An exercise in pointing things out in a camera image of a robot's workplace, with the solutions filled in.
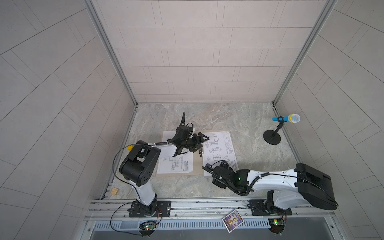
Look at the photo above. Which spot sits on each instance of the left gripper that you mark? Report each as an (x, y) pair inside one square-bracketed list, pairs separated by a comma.
[(195, 143)]

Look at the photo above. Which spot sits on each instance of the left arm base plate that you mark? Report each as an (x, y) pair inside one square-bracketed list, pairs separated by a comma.
[(156, 208)]

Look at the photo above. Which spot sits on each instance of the blue yellow microphone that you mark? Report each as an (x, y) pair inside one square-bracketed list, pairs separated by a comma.
[(293, 118)]

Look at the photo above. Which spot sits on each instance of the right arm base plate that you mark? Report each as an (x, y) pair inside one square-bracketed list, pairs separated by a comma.
[(266, 208)]

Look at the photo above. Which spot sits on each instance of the colourful card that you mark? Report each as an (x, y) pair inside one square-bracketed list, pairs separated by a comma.
[(232, 221)]

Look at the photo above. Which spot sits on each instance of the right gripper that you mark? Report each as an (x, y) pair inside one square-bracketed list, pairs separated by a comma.
[(215, 182)]

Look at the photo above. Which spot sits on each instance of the small wooden block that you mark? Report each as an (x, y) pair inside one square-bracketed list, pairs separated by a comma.
[(114, 191)]

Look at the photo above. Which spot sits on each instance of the metal folder clip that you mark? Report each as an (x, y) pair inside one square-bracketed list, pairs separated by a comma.
[(201, 152)]

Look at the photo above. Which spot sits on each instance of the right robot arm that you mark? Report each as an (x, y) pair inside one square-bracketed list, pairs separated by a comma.
[(286, 189)]

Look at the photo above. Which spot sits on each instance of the aluminium rail frame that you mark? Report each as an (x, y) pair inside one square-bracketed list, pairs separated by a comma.
[(195, 208)]

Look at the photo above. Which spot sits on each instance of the left green circuit board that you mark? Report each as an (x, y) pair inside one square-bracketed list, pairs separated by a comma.
[(148, 226)]

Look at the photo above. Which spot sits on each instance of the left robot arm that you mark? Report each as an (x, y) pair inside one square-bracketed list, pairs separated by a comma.
[(138, 166)]

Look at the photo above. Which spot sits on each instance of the beige paper folder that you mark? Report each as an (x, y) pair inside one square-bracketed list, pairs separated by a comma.
[(197, 166)]

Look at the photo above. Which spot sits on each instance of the drawing paper sheet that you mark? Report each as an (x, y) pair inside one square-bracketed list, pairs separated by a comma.
[(219, 147), (170, 164)]

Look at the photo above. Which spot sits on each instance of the right circuit board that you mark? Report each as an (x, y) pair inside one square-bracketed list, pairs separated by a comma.
[(277, 225)]

